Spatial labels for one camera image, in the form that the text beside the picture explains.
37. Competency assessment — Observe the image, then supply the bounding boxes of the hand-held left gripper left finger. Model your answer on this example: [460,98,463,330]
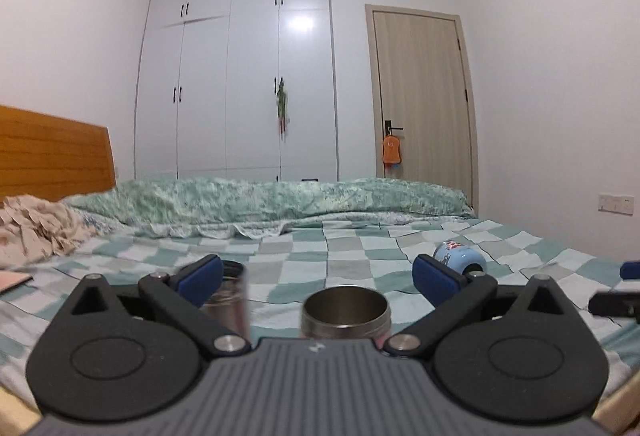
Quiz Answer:
[65,254,252,360]

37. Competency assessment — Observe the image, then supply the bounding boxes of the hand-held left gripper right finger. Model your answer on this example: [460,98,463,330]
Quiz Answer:
[382,253,572,360]

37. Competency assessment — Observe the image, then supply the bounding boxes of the blue printed cup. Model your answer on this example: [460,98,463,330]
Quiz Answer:
[432,239,487,278]

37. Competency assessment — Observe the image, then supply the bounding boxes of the clear glass cup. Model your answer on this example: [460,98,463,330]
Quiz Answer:
[199,259,251,338]

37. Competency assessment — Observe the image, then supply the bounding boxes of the wide stainless steel cup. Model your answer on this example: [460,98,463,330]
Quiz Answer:
[300,285,392,346]

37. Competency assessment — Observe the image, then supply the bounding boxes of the green patterned quilt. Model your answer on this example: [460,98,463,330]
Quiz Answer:
[60,176,473,238]

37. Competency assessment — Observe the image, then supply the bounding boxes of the checked bed sheet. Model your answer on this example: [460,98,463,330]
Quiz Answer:
[0,208,640,409]

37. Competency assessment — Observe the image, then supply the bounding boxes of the orange hanging pouch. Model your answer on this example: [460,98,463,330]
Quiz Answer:
[382,134,403,167]

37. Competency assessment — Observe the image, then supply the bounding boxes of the beige floral cloth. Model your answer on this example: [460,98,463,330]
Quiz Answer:
[0,195,93,264]

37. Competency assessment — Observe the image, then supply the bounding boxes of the light wooden door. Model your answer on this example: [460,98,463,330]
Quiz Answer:
[364,4,479,211]

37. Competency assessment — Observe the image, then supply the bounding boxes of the pink notebook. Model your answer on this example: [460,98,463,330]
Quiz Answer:
[0,270,34,295]

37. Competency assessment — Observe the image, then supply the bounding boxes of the green hanging toy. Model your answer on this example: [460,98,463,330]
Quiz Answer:
[275,83,291,135]

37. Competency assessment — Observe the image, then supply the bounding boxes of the wooden headboard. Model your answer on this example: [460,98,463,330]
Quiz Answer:
[0,105,117,208]

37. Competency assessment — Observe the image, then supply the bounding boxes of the white wardrobe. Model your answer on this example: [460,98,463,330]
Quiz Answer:
[133,0,339,184]

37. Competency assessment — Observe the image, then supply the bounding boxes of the white wall socket panel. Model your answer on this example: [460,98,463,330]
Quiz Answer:
[598,193,635,216]

